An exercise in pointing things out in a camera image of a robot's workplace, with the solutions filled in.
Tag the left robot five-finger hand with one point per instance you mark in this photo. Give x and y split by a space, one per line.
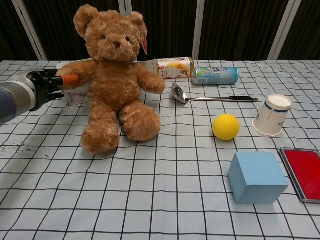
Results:
46 82

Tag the brown teddy bear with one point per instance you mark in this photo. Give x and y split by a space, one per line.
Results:
112 82

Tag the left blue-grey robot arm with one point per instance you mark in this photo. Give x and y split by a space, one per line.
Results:
8 102

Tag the yellow tea bottle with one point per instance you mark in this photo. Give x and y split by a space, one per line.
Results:
175 68

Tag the blue checked tablecloth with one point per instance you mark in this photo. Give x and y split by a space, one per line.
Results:
125 200

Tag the light blue drink can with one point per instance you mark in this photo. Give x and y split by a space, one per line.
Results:
215 76

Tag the yellow foam ball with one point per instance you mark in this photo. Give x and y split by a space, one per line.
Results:
226 127

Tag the light blue foam cube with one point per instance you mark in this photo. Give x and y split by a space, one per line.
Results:
255 172

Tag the white paper cup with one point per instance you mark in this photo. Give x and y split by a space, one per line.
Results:
271 117

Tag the red stamp pad case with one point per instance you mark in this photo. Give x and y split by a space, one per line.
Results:
303 172

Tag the white metal frame post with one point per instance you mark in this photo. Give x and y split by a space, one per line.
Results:
125 6
31 32
281 30
198 30

